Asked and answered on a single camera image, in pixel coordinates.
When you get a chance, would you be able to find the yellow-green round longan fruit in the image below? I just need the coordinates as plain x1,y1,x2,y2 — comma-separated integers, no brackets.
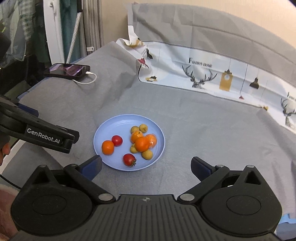
142,150,153,160

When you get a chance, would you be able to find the small yellow longan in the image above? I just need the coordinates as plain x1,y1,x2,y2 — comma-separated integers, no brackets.
130,126,139,133
130,144,138,154
139,123,149,133

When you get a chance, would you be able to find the person's left hand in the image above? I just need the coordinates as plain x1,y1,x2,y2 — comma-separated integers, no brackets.
0,143,11,166

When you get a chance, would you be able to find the red tomato with stem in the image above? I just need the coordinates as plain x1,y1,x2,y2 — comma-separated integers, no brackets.
123,154,137,167

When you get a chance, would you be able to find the red cherry tomato upper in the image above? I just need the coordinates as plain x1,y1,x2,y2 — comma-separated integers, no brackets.
111,135,123,147

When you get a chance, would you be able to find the light blue round plate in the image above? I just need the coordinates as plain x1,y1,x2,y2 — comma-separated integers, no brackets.
93,114,166,172

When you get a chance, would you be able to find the plastic-wrapped orange tangerine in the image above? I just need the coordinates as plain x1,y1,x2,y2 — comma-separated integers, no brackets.
145,133,158,149

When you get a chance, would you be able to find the black smartphone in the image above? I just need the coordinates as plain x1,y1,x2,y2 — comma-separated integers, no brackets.
44,63,90,80

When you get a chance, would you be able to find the small yellow longan top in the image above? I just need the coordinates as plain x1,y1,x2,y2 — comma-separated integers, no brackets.
139,123,149,133

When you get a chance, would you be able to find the white printed deer fabric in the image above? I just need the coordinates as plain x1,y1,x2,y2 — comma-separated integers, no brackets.
116,26,295,132

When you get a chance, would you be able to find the grey curtain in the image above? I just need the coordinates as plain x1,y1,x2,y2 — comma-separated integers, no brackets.
59,1,103,62

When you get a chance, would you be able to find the white charging cable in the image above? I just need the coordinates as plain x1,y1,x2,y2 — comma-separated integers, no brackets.
72,71,97,85

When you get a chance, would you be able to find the white window frame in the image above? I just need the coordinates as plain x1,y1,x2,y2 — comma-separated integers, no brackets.
43,0,65,64

